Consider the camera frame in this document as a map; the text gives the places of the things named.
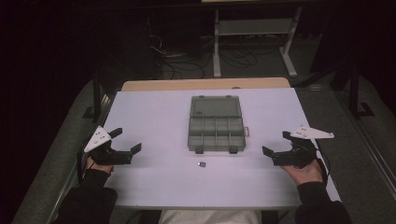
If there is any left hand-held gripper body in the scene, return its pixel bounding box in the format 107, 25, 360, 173
83, 125, 133, 166

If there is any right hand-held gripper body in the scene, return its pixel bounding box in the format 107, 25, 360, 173
272, 125, 335, 169

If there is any grey plastic compartment box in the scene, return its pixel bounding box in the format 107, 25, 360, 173
187, 94, 250, 155

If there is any person's left hand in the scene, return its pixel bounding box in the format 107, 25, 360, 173
86, 158, 115, 175

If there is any person's right hand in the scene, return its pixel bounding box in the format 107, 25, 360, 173
281, 161, 324, 187

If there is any black metal stand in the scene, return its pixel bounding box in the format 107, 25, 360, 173
347, 60, 375, 119
81, 69, 106, 119

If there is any wooden table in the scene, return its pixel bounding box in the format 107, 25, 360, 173
120, 77, 291, 92

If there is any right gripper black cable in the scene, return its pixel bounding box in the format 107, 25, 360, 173
315, 148, 332, 185

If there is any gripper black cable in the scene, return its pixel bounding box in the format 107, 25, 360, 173
315, 148, 332, 185
76, 144, 94, 183

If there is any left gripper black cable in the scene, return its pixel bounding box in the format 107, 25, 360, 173
76, 144, 94, 183

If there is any tangle of black floor cables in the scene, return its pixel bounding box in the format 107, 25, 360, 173
148, 32, 261, 79

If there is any white metal desk frame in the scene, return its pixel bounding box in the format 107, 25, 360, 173
212, 6, 304, 78

